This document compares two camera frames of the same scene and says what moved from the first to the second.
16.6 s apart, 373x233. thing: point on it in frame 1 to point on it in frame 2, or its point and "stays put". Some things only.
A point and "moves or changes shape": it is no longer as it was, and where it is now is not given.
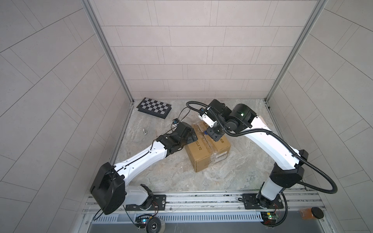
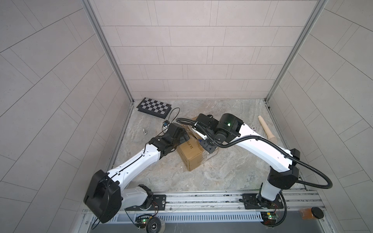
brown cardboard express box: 206,152 moves or changes shape
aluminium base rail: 288,207 stays put
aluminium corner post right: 315,12 stays put
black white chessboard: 154,108 stays put
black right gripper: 211,134 to 209,149
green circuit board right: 268,218 stays put
